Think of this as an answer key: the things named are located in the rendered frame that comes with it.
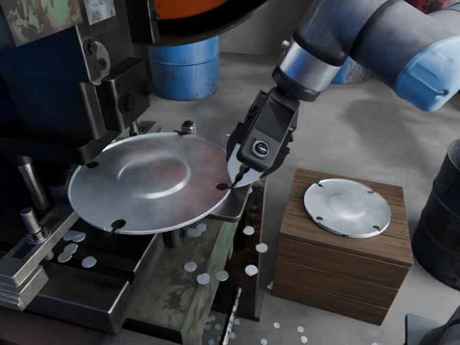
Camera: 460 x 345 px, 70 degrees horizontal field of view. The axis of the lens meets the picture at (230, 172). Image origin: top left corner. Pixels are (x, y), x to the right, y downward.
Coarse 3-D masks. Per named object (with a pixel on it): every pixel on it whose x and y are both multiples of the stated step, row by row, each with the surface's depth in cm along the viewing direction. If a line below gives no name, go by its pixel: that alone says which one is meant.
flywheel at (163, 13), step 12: (156, 0) 74; (168, 0) 74; (180, 0) 73; (192, 0) 73; (204, 0) 72; (216, 0) 71; (228, 0) 71; (168, 12) 75; (180, 12) 75; (192, 12) 74
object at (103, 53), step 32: (96, 0) 44; (96, 32) 45; (128, 32) 52; (128, 64) 50; (32, 96) 47; (64, 96) 45; (96, 96) 47; (128, 96) 48; (32, 128) 50; (64, 128) 49; (96, 128) 48
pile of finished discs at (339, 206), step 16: (320, 192) 122; (336, 192) 122; (352, 192) 122; (368, 192) 123; (320, 208) 115; (336, 208) 114; (352, 208) 114; (368, 208) 115; (384, 208) 115; (320, 224) 108; (336, 224) 109; (352, 224) 109; (368, 224) 109; (384, 224) 109
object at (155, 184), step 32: (96, 160) 64; (128, 160) 64; (160, 160) 63; (192, 160) 64; (224, 160) 64; (96, 192) 56; (128, 192) 56; (160, 192) 55; (192, 192) 56; (224, 192) 56; (96, 224) 49; (128, 224) 50; (160, 224) 50
